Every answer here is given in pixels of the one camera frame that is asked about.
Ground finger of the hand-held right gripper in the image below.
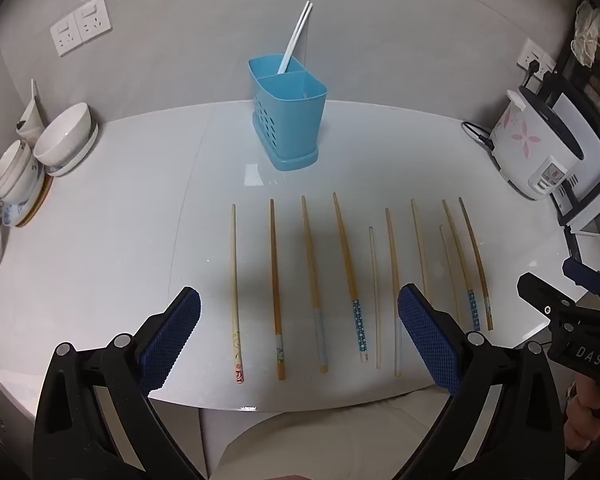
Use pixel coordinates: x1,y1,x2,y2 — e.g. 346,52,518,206
561,257,600,306
516,272,577,330

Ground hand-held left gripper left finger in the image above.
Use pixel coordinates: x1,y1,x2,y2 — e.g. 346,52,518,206
31,286,208,480

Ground large white bowl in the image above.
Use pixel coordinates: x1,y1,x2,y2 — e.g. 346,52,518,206
33,102,92,165

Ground round wooden board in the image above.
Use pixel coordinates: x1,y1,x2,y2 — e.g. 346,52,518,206
2,175,55,228

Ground wooden chopstick grey striped handle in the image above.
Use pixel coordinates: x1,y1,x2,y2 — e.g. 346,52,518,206
300,195,329,374
384,207,403,377

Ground person's right hand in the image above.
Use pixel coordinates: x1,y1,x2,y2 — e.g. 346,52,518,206
564,374,600,461

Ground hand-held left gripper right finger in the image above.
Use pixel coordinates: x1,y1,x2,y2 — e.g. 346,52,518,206
397,283,566,480

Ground white and black appliance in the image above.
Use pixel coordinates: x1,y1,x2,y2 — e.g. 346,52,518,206
540,75,600,237

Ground white hanging cloth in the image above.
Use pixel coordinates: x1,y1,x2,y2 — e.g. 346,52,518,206
571,0,600,67

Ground white rice cooker pink flowers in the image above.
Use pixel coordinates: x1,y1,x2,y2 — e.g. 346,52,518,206
489,87,586,202

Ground black rice cooker cable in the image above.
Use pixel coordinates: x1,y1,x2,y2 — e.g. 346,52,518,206
461,120,496,151

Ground white patterned cup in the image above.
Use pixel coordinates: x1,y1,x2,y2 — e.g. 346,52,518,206
15,79,46,146

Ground white wall socket plate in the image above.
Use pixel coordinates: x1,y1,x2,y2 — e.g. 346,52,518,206
75,0,112,43
49,17,84,57

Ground blue plastic chopstick holder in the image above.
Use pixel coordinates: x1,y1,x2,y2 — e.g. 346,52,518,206
247,56,328,172

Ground white patterned bowl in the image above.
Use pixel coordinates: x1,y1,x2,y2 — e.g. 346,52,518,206
0,157,46,206
0,140,37,190

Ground brown wooden chopstick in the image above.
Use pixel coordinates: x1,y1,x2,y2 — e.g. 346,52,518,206
410,199,431,303

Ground white wall power socket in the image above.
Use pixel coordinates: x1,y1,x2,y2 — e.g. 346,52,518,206
517,39,557,79

